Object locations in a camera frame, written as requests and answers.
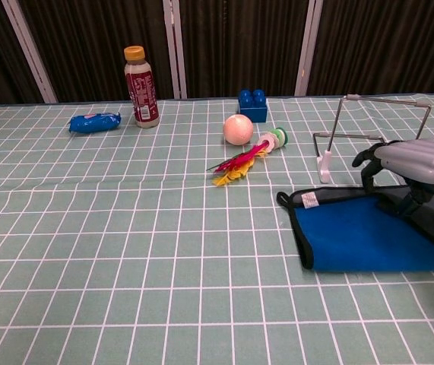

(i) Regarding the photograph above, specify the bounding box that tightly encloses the drink bottle yellow cap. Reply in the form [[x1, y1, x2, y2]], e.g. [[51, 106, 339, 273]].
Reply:
[[123, 45, 160, 129]]

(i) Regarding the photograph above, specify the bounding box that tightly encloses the green grid tablecloth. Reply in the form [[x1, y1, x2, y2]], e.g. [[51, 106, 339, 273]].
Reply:
[[0, 93, 434, 365]]

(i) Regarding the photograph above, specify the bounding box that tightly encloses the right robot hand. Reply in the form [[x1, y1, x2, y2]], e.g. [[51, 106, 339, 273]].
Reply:
[[352, 138, 434, 217]]

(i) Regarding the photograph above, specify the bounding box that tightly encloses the pink ball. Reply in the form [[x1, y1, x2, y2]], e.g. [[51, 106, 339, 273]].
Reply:
[[223, 113, 255, 146]]

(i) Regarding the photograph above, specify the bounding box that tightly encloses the blue snack packet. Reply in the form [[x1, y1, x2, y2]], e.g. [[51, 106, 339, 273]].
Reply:
[[68, 111, 122, 134]]

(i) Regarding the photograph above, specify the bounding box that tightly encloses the blue cloth with black trim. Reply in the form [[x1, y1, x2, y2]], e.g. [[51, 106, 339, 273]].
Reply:
[[276, 185, 434, 273]]

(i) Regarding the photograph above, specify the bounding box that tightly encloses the white partition post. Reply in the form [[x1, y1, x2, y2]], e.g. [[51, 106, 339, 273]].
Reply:
[[162, 0, 188, 100], [2, 0, 58, 104], [294, 0, 324, 97]]

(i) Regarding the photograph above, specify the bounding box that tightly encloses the colourful feather shuttlecock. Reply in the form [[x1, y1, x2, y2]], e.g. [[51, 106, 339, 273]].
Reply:
[[206, 128, 290, 187]]

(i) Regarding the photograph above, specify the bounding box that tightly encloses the metal wire stand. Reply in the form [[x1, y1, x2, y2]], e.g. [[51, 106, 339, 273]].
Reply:
[[312, 94, 432, 185]]

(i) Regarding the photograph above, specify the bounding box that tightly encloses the blue building block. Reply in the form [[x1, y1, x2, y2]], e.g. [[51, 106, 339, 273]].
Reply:
[[238, 89, 269, 123]]

